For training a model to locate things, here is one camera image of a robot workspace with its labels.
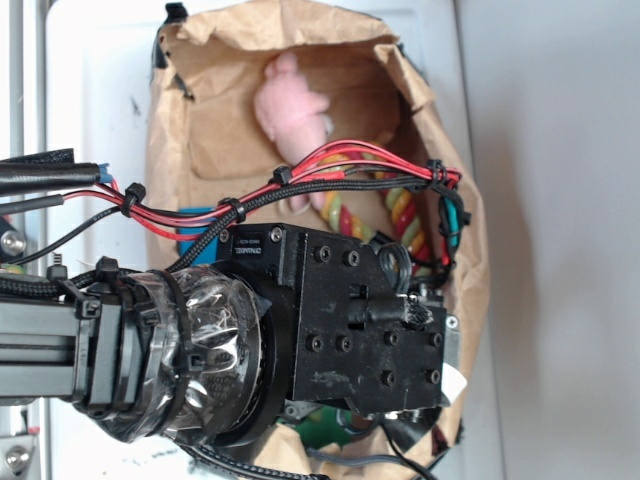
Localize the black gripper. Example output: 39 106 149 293
215 224 458 415

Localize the pink plush animal toy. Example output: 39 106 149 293
253 52 334 214

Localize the red black wire bundle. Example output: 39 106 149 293
0 139 474 281

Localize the blue tape label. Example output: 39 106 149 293
177 207 218 265

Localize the aluminium extrusion rail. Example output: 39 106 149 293
0 0 51 480

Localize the multicolour rope ring toy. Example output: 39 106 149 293
318 145 435 276

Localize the green plush animal toy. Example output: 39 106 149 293
279 406 373 449

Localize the brown paper bag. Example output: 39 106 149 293
144 0 491 480

